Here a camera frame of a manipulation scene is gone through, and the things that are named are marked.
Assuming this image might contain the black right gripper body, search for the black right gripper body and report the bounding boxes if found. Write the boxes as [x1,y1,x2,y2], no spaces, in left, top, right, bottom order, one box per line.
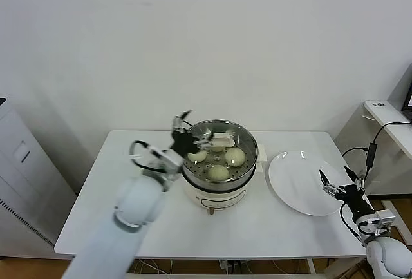
[339,184,374,217]

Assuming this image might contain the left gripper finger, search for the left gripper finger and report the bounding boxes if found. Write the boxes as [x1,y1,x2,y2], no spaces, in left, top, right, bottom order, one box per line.
[192,132,215,149]
[172,109,193,135]

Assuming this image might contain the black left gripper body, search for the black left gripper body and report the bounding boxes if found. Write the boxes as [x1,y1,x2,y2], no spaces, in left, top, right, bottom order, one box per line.
[172,130,199,158]

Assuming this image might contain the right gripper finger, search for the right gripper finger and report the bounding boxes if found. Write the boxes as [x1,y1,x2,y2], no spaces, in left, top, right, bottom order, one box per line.
[344,166,366,191]
[318,169,344,198]

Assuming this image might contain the glass lid with cream handle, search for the glass lid with cream handle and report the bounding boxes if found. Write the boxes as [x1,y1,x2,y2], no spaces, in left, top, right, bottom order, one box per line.
[178,119,259,185]

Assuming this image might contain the stainless steel steamer basket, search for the stainless steel steamer basket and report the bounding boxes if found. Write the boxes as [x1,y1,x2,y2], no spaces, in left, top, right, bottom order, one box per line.
[180,119,259,191]

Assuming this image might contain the white round plate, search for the white round plate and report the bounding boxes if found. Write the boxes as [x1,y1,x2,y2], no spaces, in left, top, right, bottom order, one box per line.
[268,150,348,217]

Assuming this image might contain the cream electric cooker base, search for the cream electric cooker base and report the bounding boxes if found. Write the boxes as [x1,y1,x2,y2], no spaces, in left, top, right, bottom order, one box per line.
[182,145,268,215]

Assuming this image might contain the laptop computer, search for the laptop computer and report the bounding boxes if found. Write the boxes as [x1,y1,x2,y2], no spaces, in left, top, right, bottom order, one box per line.
[388,64,412,114]

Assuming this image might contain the white cabinet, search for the white cabinet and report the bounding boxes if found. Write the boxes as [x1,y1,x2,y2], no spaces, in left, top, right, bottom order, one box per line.
[0,97,78,257]

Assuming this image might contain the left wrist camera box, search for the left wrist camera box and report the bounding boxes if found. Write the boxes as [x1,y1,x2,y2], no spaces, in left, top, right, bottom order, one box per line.
[151,145,185,180]

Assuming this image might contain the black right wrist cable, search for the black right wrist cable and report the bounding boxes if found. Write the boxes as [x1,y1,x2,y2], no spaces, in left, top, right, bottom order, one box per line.
[339,203,366,243]

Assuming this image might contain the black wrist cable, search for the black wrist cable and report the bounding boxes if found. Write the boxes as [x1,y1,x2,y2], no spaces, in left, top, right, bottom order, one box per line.
[129,140,155,169]
[339,203,366,243]

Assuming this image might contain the black cable with adapter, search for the black cable with adapter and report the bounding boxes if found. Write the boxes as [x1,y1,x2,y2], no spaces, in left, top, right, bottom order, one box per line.
[342,121,405,189]

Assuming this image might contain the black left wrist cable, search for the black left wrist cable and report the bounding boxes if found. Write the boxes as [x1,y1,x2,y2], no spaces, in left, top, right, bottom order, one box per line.
[129,140,155,169]

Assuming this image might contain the white table frame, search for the white table frame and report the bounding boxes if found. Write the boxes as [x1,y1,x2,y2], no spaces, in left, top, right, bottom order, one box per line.
[128,256,368,279]

